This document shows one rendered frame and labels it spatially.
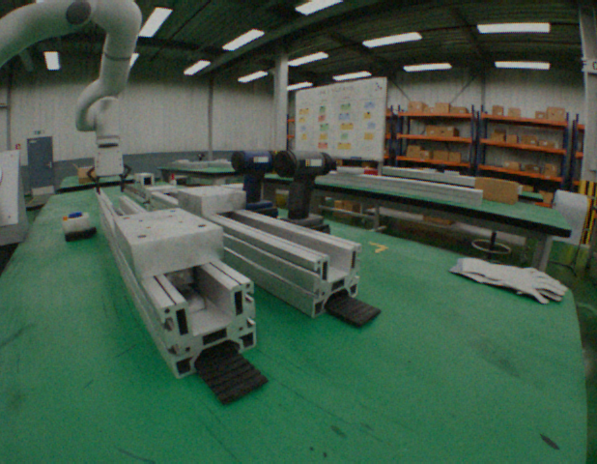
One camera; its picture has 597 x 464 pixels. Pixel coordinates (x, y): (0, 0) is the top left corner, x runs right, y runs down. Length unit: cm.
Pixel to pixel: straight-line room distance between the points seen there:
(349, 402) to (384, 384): 4
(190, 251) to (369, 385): 24
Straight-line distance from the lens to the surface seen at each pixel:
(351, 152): 360
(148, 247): 31
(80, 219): 87
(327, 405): 27
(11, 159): 119
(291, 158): 58
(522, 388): 36
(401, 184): 185
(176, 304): 26
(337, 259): 42
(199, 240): 33
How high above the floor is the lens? 99
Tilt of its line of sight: 16 degrees down
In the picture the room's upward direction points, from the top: 2 degrees clockwise
